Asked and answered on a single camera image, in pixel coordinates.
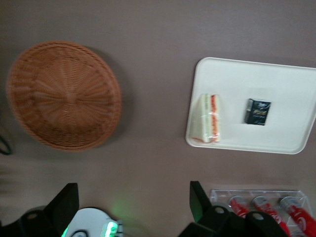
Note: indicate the triangle sandwich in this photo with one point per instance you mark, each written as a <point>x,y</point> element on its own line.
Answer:
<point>207,118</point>

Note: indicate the red cola bottle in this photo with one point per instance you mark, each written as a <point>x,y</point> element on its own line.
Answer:
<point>240,207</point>
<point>265,206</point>
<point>298,217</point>

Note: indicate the small black carton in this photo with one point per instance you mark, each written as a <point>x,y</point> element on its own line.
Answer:
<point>258,112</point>

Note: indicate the cream plastic tray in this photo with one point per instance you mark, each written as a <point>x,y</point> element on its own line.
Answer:
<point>271,74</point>

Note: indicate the brown round wicker basket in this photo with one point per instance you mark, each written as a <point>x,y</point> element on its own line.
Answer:
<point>64,96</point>

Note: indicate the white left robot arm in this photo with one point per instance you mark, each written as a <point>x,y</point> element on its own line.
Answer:
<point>89,222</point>

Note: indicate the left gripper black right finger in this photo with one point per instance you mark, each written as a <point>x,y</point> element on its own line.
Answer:
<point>200,212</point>

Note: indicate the clear acrylic bottle rack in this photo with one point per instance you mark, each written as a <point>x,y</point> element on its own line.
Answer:
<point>303,197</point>

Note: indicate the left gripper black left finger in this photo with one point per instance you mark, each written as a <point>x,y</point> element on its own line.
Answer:
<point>64,205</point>

